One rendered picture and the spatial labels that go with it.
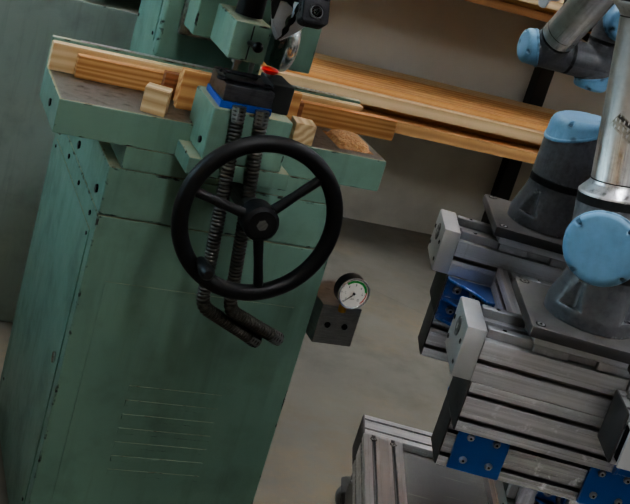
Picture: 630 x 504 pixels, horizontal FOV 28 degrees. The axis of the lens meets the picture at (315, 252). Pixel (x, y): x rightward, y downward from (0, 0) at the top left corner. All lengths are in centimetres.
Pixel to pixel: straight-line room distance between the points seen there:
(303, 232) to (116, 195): 35
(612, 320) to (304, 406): 148
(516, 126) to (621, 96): 275
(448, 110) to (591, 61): 178
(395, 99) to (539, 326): 248
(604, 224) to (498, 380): 35
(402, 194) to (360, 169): 276
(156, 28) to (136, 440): 79
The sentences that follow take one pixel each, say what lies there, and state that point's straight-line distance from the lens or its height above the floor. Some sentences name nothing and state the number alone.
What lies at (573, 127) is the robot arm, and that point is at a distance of 243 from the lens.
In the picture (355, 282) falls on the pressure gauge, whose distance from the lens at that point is 227.
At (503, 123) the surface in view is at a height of 61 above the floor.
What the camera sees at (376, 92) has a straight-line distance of 436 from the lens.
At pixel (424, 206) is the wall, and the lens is 505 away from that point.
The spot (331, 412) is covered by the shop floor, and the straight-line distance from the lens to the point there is 334.
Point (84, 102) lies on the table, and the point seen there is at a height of 90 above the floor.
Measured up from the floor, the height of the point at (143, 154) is 83.
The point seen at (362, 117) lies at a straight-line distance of 239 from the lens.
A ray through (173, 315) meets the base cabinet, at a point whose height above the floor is 54.
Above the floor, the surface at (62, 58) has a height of 92.
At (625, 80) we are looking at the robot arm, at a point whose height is 122.
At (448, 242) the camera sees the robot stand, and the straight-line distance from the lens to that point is 244.
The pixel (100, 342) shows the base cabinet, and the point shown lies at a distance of 226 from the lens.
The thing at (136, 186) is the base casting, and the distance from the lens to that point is 215.
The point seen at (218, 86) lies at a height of 98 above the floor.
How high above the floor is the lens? 144
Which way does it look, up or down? 19 degrees down
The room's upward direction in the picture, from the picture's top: 17 degrees clockwise
